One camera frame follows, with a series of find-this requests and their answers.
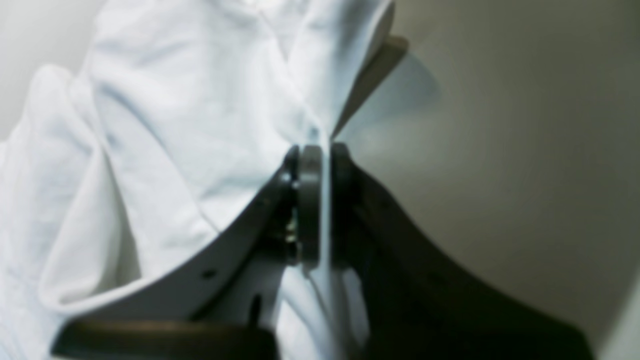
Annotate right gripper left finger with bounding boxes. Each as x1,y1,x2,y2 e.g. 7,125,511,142
51,145,323,360

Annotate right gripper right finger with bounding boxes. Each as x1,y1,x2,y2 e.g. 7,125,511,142
331,143,594,360

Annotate white t-shirt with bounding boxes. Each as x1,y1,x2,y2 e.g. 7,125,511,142
1,0,394,360

